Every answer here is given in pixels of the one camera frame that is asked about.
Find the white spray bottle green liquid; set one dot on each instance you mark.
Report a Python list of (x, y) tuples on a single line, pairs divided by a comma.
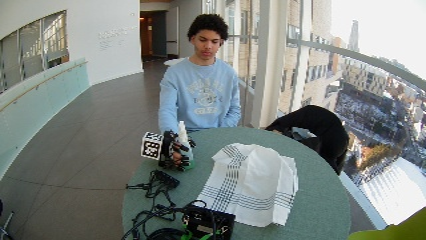
[(182, 133)]

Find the white marker cube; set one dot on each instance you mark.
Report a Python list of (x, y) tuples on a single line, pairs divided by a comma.
[(152, 146)]

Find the white striped cloth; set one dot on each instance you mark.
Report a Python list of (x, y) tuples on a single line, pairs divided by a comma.
[(253, 183)]

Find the black electronics box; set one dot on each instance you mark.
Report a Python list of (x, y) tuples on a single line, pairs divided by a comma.
[(208, 220)]

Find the the person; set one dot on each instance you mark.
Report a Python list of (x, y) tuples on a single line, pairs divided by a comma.
[(200, 90)]

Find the white round table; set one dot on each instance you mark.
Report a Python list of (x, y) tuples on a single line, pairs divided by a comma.
[(173, 61)]

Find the glass balustrade with wooden handrail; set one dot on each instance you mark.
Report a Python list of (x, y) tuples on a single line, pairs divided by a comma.
[(40, 96)]

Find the metal stand leg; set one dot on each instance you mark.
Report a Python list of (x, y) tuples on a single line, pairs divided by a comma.
[(5, 223)]

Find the yellow-green object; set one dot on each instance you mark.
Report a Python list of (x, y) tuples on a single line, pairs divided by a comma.
[(394, 230)]

